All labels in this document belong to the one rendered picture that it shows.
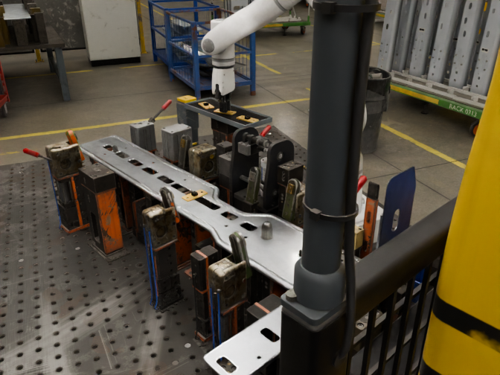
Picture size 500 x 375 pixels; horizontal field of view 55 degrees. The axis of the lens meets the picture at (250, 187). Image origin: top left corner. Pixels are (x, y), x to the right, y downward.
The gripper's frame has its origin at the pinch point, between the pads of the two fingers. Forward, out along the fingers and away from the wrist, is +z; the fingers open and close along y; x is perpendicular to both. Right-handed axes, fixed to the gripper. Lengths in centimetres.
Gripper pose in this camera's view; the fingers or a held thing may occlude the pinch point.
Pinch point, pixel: (225, 106)
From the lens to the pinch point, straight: 188.5
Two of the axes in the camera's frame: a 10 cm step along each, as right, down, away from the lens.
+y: -4.7, 4.0, -7.9
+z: 0.1, 8.9, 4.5
